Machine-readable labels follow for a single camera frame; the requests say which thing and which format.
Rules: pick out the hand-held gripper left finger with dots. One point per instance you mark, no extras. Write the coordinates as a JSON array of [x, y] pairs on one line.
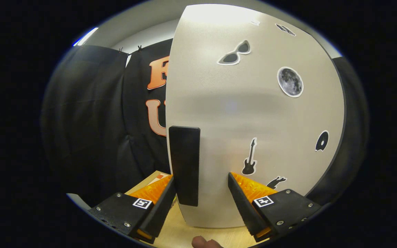
[[159, 213]]

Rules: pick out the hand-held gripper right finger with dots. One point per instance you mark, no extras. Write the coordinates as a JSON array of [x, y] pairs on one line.
[[243, 206]]

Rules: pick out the beige shoe cabinet door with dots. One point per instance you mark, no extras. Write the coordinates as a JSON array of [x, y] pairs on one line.
[[253, 110]]

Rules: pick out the beige cover book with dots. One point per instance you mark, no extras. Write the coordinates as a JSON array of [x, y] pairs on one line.
[[160, 178]]

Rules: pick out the black backdrop cloth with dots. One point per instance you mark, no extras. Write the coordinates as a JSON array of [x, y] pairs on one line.
[[81, 137]]

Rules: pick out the row of black cloth clips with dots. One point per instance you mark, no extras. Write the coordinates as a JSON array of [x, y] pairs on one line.
[[139, 48]]

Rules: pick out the ceiling light panel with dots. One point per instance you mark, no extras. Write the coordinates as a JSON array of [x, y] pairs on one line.
[[86, 36]]

